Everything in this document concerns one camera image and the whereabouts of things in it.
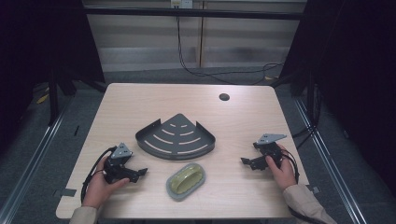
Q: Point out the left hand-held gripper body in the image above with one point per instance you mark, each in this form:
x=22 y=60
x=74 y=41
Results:
x=115 y=168

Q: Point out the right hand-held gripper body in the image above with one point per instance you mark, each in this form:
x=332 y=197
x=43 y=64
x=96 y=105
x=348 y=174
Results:
x=270 y=149

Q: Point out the person's left hand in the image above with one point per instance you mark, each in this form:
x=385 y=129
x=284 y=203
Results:
x=99 y=186

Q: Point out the person's right hand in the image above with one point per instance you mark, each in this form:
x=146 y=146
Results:
x=282 y=174

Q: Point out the yellow-green soap bar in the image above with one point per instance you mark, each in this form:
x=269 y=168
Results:
x=186 y=181

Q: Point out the black metal corner shelf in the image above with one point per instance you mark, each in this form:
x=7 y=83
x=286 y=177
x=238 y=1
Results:
x=176 y=140

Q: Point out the grey tape piece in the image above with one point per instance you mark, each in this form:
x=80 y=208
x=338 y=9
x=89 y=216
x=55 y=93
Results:
x=313 y=189
x=66 y=192

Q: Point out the black metal stand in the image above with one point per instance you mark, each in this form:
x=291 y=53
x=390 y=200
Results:
x=313 y=99
x=53 y=99

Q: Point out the yellow floor scrap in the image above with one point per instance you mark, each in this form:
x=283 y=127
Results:
x=42 y=99

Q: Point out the dark curtain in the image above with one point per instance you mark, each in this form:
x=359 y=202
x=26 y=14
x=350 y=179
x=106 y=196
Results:
x=358 y=77
x=37 y=46

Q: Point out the black horizontal bar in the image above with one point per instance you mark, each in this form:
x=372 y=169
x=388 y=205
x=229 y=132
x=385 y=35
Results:
x=193 y=13

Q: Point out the metal floor rail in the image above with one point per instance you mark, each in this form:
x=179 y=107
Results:
x=336 y=174
x=28 y=174

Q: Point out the white wall socket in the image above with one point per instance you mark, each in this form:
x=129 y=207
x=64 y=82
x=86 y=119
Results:
x=181 y=3

